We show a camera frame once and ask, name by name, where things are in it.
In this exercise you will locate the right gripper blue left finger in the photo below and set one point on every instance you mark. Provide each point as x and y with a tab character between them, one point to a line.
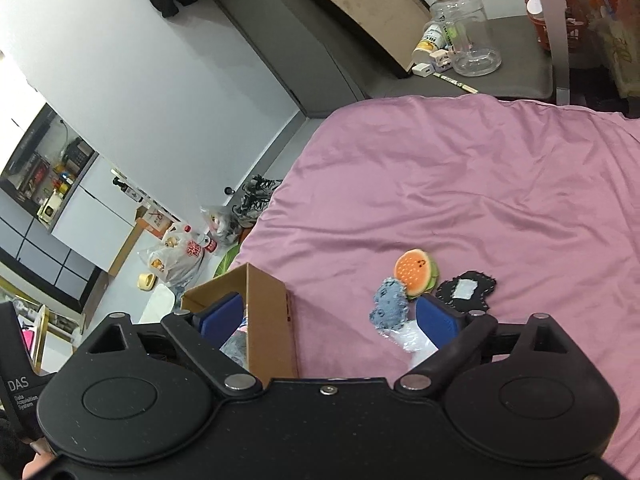
217	323

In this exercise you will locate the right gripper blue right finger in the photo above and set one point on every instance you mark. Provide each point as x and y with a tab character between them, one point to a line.
438	321

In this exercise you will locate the clear bubble wrap bag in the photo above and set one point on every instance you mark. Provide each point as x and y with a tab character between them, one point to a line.
413	340

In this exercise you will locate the black fabric patch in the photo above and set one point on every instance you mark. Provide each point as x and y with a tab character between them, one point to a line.
467	291

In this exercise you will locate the blue denim fabric piece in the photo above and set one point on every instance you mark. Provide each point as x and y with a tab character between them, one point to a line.
391	306

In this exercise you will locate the hamburger plush toy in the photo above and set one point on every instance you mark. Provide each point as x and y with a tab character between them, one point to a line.
417	271

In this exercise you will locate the brown cardboard box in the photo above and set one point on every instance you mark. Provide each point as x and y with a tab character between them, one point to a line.
270	342

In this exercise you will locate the grey pink plush toy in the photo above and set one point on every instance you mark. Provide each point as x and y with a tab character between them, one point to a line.
236	346

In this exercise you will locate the person's right hand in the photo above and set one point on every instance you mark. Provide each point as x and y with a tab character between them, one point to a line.
18	459

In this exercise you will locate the green cartoon floor mat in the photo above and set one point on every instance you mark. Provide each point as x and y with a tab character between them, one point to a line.
226	261

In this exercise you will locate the white plastic shopping bag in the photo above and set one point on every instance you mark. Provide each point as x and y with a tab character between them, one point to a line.
168	259

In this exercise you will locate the yellow slipper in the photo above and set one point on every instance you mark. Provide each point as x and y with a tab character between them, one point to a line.
146	281

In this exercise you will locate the red label water bottle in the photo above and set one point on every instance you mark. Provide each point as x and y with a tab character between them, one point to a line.
198	241

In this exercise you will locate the clear plastic trash bag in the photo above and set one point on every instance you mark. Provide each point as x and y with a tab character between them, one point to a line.
222	224

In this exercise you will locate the small orange cardboard box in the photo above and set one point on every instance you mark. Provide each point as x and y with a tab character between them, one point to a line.
154	220

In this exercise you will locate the grey sneaker right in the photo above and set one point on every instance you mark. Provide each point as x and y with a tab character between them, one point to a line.
260	186

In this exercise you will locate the white cabinet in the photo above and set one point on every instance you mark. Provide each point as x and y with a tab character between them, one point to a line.
98	218

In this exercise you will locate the pink bed sheet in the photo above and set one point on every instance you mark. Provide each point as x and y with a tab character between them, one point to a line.
544	199

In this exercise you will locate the yellow white canister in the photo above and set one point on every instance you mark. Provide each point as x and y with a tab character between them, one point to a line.
432	39

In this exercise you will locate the large clear water jug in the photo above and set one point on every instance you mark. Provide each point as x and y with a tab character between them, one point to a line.
465	23

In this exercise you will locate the black framed cardboard tray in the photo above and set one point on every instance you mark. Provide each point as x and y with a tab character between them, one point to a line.
387	29

